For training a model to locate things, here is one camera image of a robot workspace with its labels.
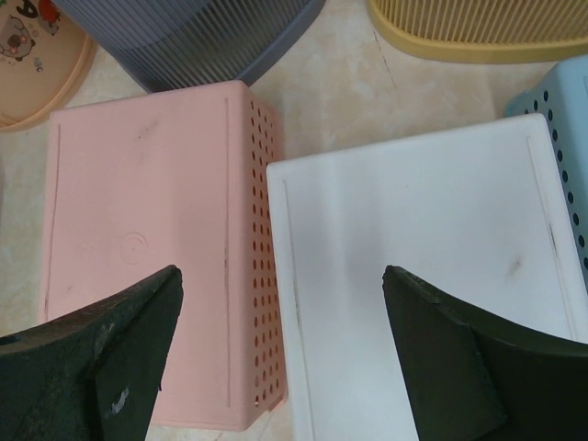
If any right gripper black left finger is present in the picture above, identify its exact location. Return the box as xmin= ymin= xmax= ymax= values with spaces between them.
xmin=1 ymin=266 xmax=183 ymax=440

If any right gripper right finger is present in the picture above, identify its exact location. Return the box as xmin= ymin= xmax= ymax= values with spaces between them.
xmin=382 ymin=266 xmax=587 ymax=440

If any white plastic basket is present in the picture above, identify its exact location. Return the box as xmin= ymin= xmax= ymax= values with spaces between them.
xmin=267 ymin=114 xmax=587 ymax=440

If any pink plastic basket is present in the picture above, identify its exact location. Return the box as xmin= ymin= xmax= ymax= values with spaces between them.
xmin=38 ymin=81 xmax=288 ymax=431

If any blue plastic basket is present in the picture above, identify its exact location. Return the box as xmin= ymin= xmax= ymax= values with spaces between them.
xmin=504 ymin=55 xmax=587 ymax=276

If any peach capybara print bucket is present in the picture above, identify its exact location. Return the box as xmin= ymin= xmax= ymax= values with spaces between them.
xmin=1 ymin=0 xmax=97 ymax=132

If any grey slatted waste bin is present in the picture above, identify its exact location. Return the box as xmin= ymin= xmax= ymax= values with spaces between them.
xmin=56 ymin=0 xmax=324 ymax=93

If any yellow slatted waste bin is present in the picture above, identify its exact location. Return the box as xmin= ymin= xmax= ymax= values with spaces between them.
xmin=367 ymin=0 xmax=587 ymax=64

